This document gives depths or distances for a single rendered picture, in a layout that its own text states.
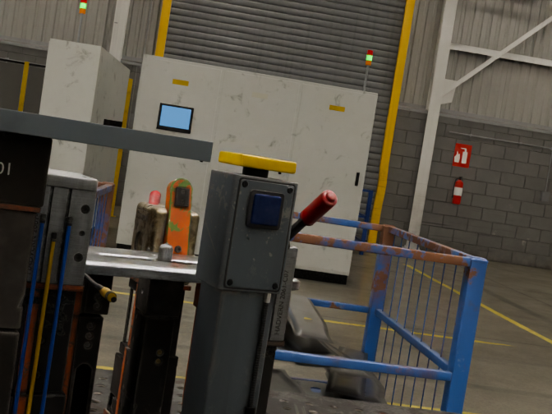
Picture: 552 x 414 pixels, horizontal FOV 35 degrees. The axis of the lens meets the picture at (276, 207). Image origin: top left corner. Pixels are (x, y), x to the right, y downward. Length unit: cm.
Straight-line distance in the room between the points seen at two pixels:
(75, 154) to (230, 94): 164
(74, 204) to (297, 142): 796
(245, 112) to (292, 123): 49
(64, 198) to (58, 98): 791
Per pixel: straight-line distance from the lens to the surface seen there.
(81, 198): 94
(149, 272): 110
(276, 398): 174
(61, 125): 74
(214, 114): 879
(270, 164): 84
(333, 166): 893
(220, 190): 86
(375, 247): 279
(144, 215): 138
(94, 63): 881
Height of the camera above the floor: 116
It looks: 3 degrees down
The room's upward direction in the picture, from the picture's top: 9 degrees clockwise
